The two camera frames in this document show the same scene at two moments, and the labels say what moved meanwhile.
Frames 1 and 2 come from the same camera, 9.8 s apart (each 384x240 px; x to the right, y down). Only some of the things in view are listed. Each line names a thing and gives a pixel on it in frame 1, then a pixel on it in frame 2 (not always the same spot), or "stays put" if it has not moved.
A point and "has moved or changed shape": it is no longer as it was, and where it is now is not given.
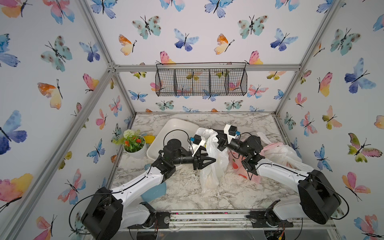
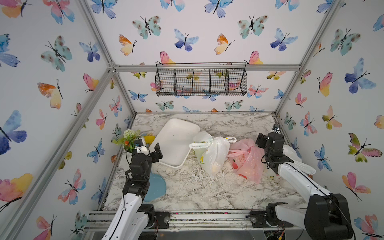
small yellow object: x=149 y=139 stays put
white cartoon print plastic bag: x=285 y=156 stays put
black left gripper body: x=186 y=160 → x=155 y=157
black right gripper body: x=236 y=148 → x=263 y=139
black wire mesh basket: x=201 y=79 stays put
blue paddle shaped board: x=155 y=193 stays put
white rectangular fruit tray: x=182 y=130 stays put
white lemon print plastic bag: x=210 y=177 has moved or changed shape
